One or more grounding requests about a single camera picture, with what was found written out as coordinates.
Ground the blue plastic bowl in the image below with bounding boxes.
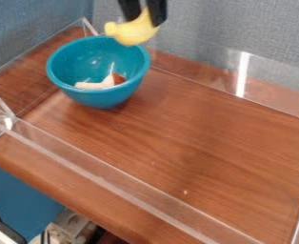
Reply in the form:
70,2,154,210
45,35,150,109

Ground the white object under table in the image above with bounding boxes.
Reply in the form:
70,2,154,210
27,209,97,244

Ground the clear acrylic barrier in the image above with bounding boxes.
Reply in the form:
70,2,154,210
0,20,299,244

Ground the yellow toy banana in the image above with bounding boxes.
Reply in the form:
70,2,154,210
103,8,158,46

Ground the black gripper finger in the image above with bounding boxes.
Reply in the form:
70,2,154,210
146,0,167,27
118,0,141,22

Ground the white and brown toy mushroom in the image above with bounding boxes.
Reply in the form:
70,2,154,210
74,73,125,90

